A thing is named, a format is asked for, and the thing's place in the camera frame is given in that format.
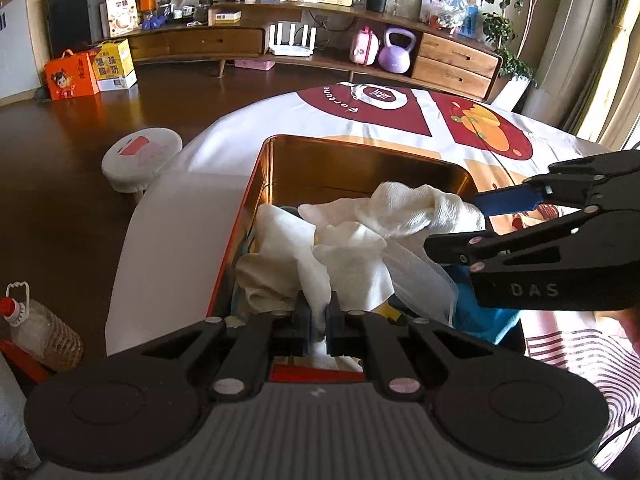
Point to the potted tree in white planter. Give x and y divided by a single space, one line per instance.
505 25

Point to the dark teapot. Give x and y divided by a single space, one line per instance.
202 10

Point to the blue box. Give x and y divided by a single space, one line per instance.
470 21

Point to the yellow gift box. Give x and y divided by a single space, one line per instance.
114 65

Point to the cloth-covered standing air conditioner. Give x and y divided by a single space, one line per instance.
565 45

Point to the pink toy case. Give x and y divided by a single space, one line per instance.
363 49

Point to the yellow curtain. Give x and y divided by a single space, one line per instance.
615 60

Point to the small white and yellow box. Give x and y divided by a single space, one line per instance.
224 16

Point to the red and white printed tablecloth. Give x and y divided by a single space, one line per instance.
200 185

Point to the white round stool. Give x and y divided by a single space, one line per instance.
142 157

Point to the white mesh cloth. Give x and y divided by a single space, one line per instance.
422 275

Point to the white and yellow cereal box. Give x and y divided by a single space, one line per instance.
121 12

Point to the red tin box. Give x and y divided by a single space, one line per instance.
350 165

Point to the purple kettlebell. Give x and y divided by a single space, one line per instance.
396 52

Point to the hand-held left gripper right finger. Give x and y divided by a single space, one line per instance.
334 322

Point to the white gauze cloth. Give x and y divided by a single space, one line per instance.
280 260
350 265

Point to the black mini fridge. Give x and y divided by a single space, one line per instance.
75 10

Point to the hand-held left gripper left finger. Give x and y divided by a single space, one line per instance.
300 322

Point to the white router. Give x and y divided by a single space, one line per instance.
292 42

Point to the orange gift box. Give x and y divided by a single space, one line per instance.
72 77

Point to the wooden media cabinet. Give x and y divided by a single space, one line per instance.
200 42

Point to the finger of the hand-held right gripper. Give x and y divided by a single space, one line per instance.
505 200
455 250

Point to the clear plastic bag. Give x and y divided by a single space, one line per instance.
447 10

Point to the blue cloth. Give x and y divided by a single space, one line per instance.
480 312

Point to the flat pink box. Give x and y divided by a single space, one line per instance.
255 64

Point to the plastic oil bottle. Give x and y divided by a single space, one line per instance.
42 335

